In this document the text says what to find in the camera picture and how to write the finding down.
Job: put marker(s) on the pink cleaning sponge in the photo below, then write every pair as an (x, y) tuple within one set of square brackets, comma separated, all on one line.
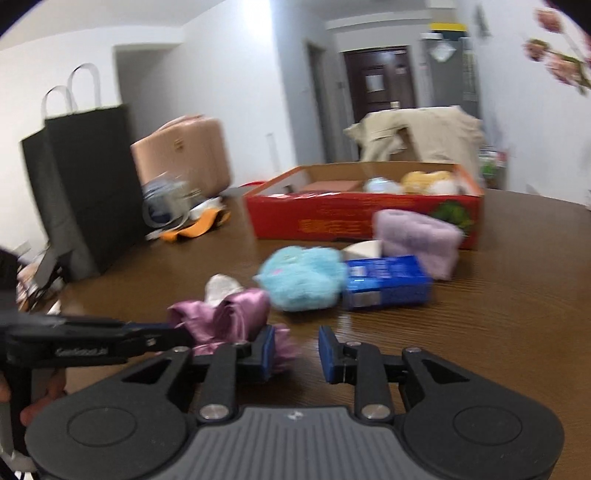
[(332, 185)]

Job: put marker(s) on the pink suitcase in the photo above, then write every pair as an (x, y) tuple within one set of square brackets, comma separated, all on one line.
[(184, 157)]

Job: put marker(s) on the dark brown door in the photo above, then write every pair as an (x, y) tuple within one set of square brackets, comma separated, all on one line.
[(376, 101)]

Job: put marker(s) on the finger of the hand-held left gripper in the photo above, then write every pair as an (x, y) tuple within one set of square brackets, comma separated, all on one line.
[(157, 344), (145, 327)]

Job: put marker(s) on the yellow plush sheep toy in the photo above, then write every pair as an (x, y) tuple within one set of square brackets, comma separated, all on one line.
[(429, 181)]

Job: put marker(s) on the black paper bag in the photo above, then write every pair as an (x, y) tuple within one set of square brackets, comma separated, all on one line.
[(87, 194)]

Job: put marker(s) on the blue fluffy puff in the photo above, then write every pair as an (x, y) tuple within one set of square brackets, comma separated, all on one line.
[(300, 279)]

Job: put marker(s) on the white makeup sponge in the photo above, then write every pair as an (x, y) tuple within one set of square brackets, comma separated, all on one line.
[(362, 251)]

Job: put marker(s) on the small rack with bottles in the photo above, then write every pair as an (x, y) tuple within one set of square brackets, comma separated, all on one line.
[(491, 161)]

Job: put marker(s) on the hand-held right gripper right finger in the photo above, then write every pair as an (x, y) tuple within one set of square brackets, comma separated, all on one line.
[(328, 357)]

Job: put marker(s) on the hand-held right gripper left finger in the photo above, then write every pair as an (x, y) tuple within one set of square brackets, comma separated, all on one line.
[(267, 355)]

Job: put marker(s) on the yellow box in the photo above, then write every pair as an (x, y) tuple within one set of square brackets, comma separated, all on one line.
[(445, 26)]

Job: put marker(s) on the brown chair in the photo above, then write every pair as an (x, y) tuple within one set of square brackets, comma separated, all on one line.
[(408, 145)]

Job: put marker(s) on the purple fluffy headband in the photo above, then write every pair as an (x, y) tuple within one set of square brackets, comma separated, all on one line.
[(415, 240)]

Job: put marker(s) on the person's left hand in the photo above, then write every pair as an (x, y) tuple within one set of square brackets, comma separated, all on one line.
[(55, 385)]

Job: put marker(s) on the dried pink roses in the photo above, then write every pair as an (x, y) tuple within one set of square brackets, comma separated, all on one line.
[(558, 60)]

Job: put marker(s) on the white power adapter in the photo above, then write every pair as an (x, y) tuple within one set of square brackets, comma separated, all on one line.
[(203, 210)]

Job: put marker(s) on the blue tissue packet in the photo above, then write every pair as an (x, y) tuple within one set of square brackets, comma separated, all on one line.
[(385, 281)]

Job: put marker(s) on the grey refrigerator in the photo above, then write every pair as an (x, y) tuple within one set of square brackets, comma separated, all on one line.
[(450, 74)]

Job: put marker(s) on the pink satin scrunchie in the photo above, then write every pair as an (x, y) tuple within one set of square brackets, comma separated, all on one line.
[(226, 314), (284, 346)]

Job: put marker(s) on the beige coat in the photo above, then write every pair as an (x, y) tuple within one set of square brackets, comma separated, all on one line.
[(434, 129)]

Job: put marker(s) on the wall poster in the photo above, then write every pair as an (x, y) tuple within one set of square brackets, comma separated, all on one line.
[(482, 21)]

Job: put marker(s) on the red cardboard box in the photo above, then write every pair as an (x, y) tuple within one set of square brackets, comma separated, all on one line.
[(323, 221)]

